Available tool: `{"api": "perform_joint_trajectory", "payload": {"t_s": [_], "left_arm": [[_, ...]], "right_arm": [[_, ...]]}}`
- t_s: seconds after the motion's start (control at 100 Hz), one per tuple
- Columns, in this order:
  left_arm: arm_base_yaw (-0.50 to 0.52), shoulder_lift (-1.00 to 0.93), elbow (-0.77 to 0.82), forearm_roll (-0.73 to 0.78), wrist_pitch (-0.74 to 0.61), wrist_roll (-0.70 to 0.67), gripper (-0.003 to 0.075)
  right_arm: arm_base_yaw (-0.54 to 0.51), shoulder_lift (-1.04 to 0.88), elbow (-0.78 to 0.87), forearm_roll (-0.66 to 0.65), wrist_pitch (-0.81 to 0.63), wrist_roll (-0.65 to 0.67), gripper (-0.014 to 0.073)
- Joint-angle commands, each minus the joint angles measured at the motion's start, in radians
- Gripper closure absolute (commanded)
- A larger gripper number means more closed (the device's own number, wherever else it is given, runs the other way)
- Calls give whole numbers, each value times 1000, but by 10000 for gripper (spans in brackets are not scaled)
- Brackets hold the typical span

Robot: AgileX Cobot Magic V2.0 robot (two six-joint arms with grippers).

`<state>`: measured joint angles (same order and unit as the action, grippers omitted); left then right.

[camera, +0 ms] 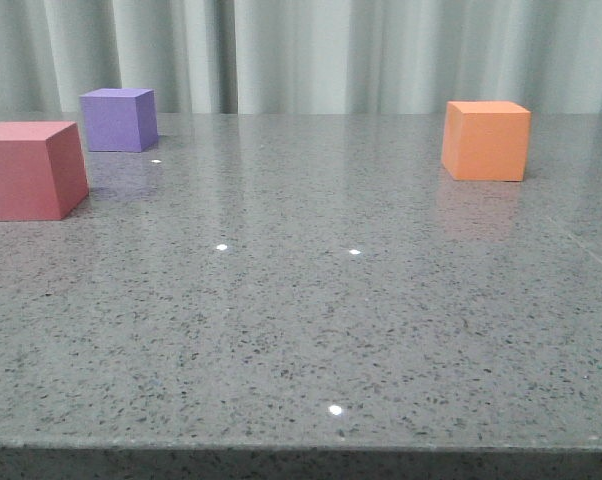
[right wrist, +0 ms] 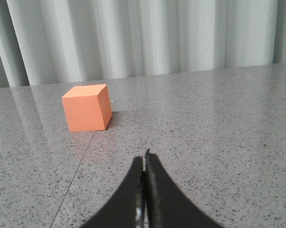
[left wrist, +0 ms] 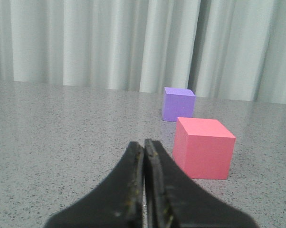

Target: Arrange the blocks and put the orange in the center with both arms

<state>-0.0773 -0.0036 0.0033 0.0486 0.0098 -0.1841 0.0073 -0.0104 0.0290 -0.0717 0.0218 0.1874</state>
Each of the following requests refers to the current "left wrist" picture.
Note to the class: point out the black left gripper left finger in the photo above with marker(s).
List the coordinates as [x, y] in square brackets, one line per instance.
[115, 203]

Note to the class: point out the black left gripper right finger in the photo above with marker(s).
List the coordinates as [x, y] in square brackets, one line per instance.
[175, 201]

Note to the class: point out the red foam cube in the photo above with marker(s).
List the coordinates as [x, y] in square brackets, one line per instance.
[203, 148]

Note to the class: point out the purple foam cube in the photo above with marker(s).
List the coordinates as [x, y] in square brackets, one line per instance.
[177, 102]

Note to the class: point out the grey pleated curtain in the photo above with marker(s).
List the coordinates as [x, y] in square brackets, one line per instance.
[229, 49]

